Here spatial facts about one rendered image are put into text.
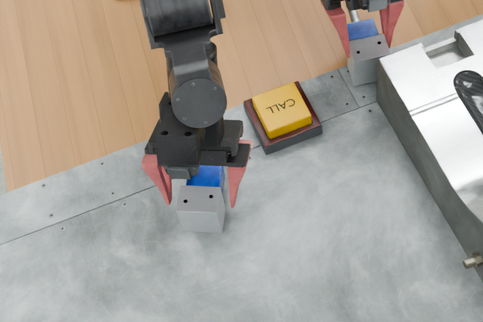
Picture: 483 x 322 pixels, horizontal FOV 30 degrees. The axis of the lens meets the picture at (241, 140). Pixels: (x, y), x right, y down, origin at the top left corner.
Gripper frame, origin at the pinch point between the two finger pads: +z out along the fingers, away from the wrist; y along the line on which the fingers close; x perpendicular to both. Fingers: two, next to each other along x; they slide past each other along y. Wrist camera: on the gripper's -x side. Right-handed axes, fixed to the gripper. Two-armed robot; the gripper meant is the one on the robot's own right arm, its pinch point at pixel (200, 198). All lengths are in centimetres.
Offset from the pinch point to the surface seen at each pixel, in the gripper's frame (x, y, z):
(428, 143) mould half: 3.7, 26.8, -6.7
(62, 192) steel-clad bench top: 4.5, -19.3, 3.0
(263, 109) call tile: 12.5, 6.3, -5.9
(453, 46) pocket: 18.7, 30.1, -12.7
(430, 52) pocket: 17.1, 27.1, -12.4
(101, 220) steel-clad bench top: 1.2, -13.2, 4.8
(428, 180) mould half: 6.0, 27.2, -0.3
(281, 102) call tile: 13.6, 8.5, -6.5
